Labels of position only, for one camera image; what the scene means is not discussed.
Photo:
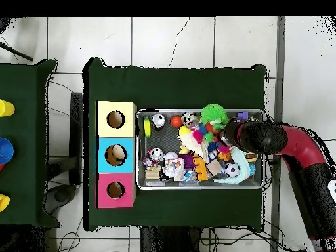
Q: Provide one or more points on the orange plastic tray block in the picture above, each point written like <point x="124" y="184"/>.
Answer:
<point x="200" y="169"/>

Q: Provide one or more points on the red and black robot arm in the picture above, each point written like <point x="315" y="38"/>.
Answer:
<point x="299" y="147"/>

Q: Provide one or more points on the wooden box with three holes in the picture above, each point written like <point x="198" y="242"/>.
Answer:
<point x="128" y="144"/>

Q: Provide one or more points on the red-orange ball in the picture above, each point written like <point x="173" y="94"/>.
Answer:
<point x="176" y="121"/>

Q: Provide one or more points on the crushed silver can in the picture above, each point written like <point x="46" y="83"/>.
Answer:
<point x="158" y="121"/>

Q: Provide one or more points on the yellow-green disc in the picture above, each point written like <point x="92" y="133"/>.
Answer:
<point x="147" y="127"/>

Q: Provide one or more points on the cream waffle cloth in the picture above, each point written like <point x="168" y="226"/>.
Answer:
<point x="198" y="147"/>

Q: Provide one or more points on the green cloth table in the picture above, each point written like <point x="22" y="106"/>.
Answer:
<point x="173" y="89"/>
<point x="26" y="131"/>

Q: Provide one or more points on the large green spiky ball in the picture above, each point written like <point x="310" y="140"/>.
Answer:
<point x="214" y="114"/>

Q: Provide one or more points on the brown wooden cube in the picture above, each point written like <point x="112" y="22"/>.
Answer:
<point x="214" y="167"/>

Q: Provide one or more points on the small soccer ball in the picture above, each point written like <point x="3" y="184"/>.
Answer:
<point x="231" y="169"/>

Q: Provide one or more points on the mint green cloth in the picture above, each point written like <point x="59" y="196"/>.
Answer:
<point x="239" y="165"/>

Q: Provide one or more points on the blue building block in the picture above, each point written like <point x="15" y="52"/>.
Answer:
<point x="241" y="115"/>

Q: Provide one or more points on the black floor stand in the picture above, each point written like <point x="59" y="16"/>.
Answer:
<point x="76" y="131"/>

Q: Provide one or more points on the blue round cap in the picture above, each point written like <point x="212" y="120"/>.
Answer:
<point x="5" y="150"/>

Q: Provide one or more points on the black rod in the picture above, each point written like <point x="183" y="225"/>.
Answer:
<point x="16" y="52"/>

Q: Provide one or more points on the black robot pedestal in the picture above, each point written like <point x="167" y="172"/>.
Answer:
<point x="173" y="241"/>

